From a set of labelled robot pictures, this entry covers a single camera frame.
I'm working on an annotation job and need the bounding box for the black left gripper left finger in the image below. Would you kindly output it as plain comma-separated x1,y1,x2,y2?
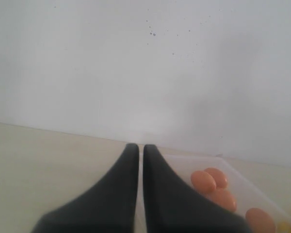
32,144,139,233

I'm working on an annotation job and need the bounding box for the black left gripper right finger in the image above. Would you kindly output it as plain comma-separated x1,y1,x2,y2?
143,145,251,233

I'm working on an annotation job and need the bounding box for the brown egg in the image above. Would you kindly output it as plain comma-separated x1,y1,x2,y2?
206,188,237,212
204,167,228,189
190,170,217,194
245,208,276,233

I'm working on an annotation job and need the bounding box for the clear plastic storage box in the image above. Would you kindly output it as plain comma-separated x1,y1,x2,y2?
163,155,291,227

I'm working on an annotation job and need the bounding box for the yellow plastic egg tray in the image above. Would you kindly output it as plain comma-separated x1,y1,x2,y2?
276,221,291,233

